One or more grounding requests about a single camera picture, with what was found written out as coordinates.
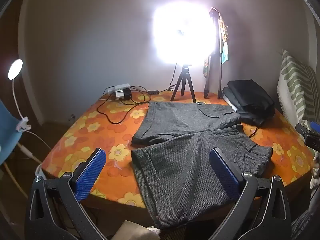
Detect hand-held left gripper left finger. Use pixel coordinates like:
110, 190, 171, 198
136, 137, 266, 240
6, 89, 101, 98
24, 148, 107, 240

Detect floral hanging cloth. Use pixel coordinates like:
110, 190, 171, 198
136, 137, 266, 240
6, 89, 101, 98
203, 55, 211, 78

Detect beige cloth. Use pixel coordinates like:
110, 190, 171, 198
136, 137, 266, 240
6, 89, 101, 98
117, 220, 161, 240

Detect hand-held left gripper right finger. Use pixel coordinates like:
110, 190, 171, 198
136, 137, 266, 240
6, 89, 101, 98
209, 148, 292, 240

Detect green striped white cushion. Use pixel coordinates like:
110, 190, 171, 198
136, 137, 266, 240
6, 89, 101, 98
277, 49, 320, 128

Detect teal hanging cloth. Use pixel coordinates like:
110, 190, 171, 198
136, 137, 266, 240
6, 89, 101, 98
221, 42, 230, 63

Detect folded black clothes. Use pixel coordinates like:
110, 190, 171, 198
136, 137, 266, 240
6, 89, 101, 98
222, 79, 276, 127

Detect black tripod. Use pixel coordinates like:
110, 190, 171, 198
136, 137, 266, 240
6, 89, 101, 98
171, 64, 197, 103

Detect grey houndstooth pants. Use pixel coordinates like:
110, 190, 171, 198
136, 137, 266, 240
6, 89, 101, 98
131, 101, 273, 232

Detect white clip lamp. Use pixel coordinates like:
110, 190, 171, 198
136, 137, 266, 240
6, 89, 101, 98
7, 59, 32, 132

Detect orange floral tablecloth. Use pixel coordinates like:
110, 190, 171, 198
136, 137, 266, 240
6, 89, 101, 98
40, 90, 317, 208

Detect silver tripod stand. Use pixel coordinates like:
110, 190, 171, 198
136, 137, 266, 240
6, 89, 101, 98
204, 7, 225, 99

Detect folded white cloth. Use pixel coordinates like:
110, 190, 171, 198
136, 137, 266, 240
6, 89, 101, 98
223, 90, 237, 112

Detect white power strip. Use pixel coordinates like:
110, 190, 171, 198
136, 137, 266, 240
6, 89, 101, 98
107, 84, 131, 100

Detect bright light panel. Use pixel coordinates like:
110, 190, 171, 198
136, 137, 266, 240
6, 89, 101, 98
151, 2, 218, 67

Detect blue chair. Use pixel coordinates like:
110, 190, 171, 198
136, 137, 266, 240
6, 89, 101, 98
0, 100, 43, 198

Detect black lamp cable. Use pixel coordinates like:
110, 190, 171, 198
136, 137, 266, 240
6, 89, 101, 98
159, 63, 178, 93

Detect black power cable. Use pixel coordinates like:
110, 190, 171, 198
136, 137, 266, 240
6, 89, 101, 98
97, 86, 150, 124

